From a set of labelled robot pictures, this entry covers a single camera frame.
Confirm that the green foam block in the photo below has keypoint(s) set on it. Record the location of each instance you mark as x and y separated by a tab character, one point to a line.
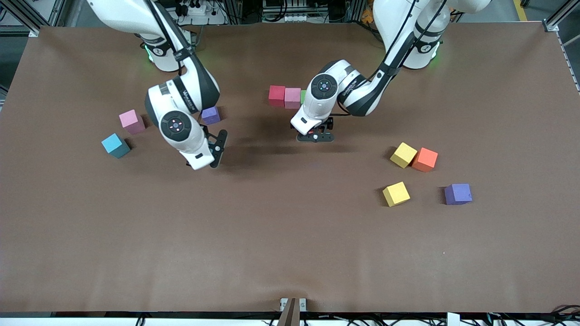
302	96

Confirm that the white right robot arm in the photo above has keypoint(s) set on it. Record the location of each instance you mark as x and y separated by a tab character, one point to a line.
186	138

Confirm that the aluminium frame profile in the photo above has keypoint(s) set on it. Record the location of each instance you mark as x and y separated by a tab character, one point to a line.
34	32
550	26

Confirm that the small white power strip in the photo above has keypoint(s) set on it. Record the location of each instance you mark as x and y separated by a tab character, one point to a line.
298	18

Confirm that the purple foam block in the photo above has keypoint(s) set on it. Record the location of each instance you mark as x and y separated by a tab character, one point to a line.
211	116
457	194

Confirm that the grey bracket with brown post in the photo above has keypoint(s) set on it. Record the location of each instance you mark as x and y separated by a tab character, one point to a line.
292	312

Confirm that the white paper tag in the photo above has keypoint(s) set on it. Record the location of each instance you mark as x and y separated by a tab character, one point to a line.
453	319

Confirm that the cyan foam block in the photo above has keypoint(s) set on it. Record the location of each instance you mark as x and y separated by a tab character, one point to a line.
114	145

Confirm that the large white power strip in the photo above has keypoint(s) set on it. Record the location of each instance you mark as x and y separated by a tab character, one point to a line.
204	19

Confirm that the bag of orange fruits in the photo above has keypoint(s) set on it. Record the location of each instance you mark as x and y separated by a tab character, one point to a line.
367	17

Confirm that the red foam block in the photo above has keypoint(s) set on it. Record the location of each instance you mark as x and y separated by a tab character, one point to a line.
276	95

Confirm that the dark equipment rack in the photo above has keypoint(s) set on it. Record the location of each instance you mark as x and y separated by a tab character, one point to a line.
326	7

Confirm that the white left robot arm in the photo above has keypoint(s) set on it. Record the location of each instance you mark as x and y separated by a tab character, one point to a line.
317	108

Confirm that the pink foam block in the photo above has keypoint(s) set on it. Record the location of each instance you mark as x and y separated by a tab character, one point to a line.
292	97
131	120

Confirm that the yellow foam block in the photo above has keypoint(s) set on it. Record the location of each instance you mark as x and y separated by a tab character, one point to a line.
403	154
396	194

